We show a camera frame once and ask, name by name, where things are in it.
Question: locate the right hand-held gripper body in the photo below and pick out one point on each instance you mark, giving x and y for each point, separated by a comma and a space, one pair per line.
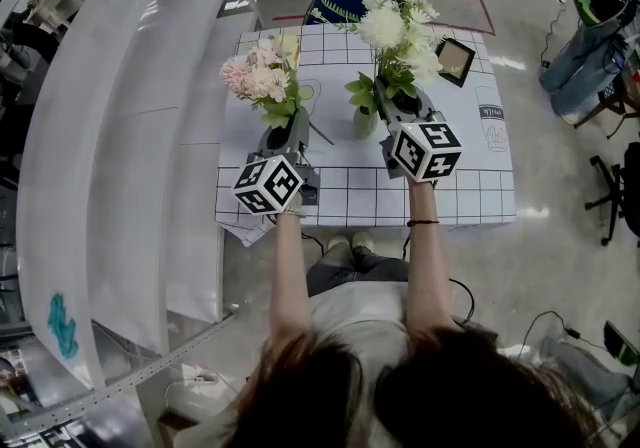
425, 151

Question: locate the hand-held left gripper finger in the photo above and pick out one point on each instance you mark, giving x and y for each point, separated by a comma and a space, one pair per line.
301, 133
279, 136

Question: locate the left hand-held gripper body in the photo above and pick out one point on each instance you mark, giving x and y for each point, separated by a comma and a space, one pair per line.
265, 183

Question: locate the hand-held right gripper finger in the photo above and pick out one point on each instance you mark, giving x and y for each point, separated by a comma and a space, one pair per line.
411, 103
386, 103

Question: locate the green vase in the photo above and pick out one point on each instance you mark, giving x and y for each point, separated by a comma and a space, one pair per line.
365, 125

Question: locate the pink flower bouquet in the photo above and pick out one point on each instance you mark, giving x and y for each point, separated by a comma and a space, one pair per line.
260, 78

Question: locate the white flower bouquet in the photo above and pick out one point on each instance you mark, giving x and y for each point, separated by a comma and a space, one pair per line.
382, 28

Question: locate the person's left forearm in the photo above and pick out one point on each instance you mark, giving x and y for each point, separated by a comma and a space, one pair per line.
290, 281

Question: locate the person's right forearm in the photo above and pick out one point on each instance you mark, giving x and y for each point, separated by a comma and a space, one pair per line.
427, 281

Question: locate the black wrist band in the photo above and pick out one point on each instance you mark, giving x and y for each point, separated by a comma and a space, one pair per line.
422, 222

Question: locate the white grid tablecloth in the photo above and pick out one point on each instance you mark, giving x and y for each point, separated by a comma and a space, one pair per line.
360, 196

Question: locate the person's left white shoe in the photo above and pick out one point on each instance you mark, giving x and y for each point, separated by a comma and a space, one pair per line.
337, 243

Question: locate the person's white shoe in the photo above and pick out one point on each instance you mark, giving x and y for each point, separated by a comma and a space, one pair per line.
337, 243
361, 241

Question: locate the person's right white shoe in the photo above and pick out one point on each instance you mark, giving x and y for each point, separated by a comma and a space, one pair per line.
361, 241

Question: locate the person's grey trousers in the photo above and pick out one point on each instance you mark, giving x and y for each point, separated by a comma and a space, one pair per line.
360, 268

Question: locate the white metal shelving rack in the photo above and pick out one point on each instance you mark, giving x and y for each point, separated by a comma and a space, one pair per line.
100, 161

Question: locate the person's white shirt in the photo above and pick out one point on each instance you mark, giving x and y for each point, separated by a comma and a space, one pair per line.
360, 321

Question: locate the brown wooden chair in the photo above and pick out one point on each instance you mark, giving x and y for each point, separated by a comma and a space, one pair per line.
607, 101

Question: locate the black office chair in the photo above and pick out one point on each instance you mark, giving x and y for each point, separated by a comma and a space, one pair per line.
617, 191

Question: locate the black picture frame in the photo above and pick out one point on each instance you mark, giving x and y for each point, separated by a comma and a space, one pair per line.
456, 61

